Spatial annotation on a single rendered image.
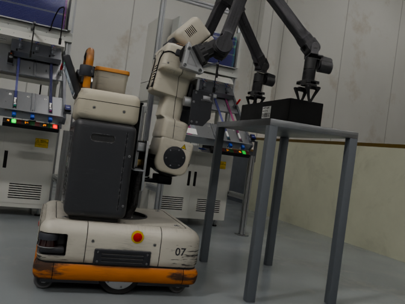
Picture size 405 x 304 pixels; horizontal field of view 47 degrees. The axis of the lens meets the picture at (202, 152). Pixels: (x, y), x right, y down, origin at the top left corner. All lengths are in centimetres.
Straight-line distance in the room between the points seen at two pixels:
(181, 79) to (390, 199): 229
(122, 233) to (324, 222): 288
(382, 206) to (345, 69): 457
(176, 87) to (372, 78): 673
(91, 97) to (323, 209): 306
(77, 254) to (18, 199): 166
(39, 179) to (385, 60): 677
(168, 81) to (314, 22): 595
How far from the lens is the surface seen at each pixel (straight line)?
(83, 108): 190
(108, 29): 642
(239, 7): 217
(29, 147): 349
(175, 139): 212
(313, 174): 468
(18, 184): 350
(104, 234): 191
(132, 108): 192
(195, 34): 220
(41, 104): 326
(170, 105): 216
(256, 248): 205
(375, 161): 409
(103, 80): 208
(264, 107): 237
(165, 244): 196
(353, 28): 846
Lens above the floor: 62
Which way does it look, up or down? level
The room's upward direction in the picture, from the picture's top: 8 degrees clockwise
